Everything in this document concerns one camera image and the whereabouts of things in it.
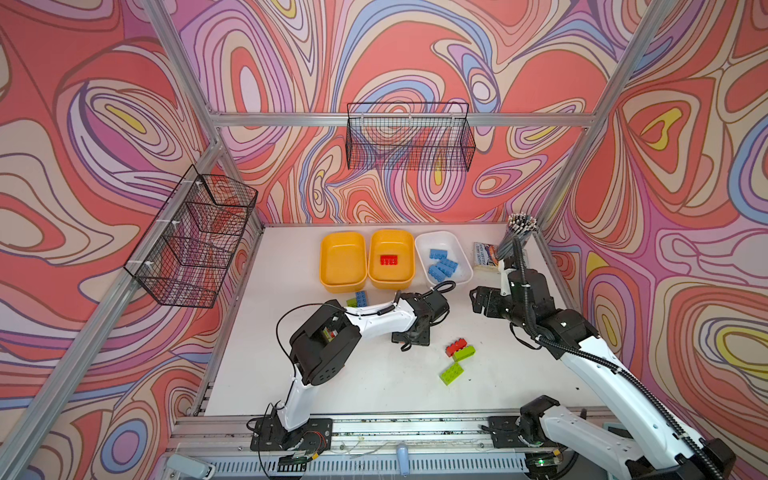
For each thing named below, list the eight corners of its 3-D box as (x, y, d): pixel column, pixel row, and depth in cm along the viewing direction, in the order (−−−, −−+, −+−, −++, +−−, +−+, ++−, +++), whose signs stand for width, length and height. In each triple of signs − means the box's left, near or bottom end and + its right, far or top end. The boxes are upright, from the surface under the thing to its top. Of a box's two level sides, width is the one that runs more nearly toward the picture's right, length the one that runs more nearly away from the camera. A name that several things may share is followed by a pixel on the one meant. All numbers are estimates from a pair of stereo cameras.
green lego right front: (447, 387, 83) (449, 385, 81) (438, 376, 85) (439, 374, 83) (464, 373, 85) (465, 371, 84) (455, 363, 87) (456, 360, 86)
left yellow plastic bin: (317, 295, 102) (313, 283, 97) (326, 243, 118) (323, 231, 112) (366, 295, 102) (364, 283, 97) (368, 243, 118) (367, 231, 112)
